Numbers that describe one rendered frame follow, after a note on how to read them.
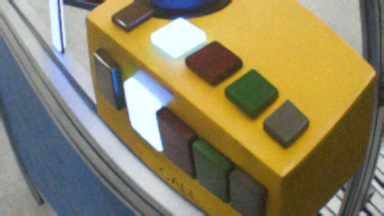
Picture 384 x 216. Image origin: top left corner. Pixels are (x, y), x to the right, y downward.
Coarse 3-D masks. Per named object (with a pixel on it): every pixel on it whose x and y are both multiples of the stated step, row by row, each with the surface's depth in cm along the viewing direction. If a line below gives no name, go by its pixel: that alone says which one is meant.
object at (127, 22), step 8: (136, 0) 40; (128, 8) 40; (136, 8) 40; (144, 8) 40; (112, 16) 40; (120, 16) 39; (128, 16) 39; (136, 16) 39; (144, 16) 39; (152, 16) 40; (120, 24) 39; (128, 24) 39; (136, 24) 39; (128, 32) 39
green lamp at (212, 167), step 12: (204, 144) 36; (204, 156) 36; (216, 156) 36; (204, 168) 37; (216, 168) 36; (228, 168) 35; (204, 180) 38; (216, 180) 36; (228, 180) 36; (216, 192) 37; (228, 192) 37
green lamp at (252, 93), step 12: (252, 72) 36; (240, 84) 35; (252, 84) 35; (264, 84) 35; (228, 96) 35; (240, 96) 35; (252, 96) 35; (264, 96) 35; (276, 96) 35; (240, 108) 35; (252, 108) 34; (264, 108) 35
